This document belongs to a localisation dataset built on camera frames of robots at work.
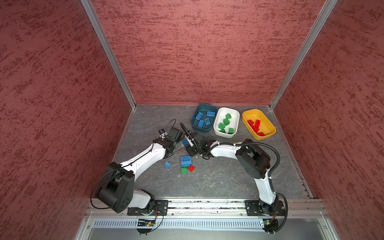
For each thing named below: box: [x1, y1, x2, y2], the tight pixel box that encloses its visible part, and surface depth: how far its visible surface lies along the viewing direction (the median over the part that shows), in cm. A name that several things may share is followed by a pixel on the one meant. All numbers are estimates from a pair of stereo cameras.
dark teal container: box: [191, 103, 218, 133], surface depth 114 cm
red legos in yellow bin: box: [247, 119, 265, 137], surface depth 109 cm
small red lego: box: [187, 164, 196, 173], surface depth 89 cm
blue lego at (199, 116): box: [195, 111, 204, 121], surface depth 114 cm
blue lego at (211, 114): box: [206, 111, 216, 117], surface depth 116 cm
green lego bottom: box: [181, 166, 188, 174], surface depth 87 cm
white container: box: [213, 107, 240, 139], surface depth 112 cm
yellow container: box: [242, 109, 277, 141], surface depth 109 cm
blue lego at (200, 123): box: [197, 119, 205, 128], surface depth 109 cm
